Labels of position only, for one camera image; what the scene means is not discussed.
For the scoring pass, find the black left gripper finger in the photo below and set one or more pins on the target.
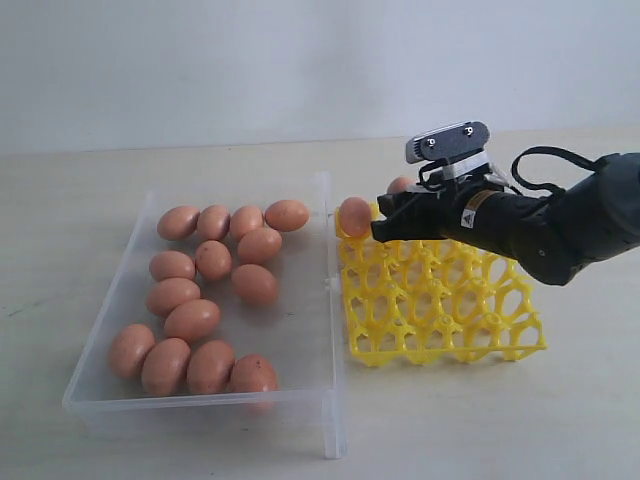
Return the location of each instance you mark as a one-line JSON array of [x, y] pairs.
[[410, 225]]

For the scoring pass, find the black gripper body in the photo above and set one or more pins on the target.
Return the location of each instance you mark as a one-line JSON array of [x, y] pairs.
[[537, 232]]

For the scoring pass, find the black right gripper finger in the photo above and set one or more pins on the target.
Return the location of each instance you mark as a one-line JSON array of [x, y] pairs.
[[414, 202]]

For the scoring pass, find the brown egg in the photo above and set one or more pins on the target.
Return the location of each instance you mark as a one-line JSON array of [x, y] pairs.
[[128, 350], [355, 216], [244, 220], [253, 373], [193, 320], [213, 260], [259, 246], [168, 294], [210, 368], [178, 223], [165, 367], [287, 215], [400, 184], [172, 264], [255, 285], [213, 222]]

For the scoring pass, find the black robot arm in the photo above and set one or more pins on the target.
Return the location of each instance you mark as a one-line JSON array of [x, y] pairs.
[[606, 206]]

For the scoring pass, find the yellow plastic egg tray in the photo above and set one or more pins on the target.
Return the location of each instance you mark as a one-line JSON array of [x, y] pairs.
[[420, 301]]

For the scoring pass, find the clear plastic tray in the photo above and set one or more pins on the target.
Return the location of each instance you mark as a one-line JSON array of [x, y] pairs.
[[223, 315]]

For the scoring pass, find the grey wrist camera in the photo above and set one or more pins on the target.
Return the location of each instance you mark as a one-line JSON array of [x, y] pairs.
[[447, 145]]

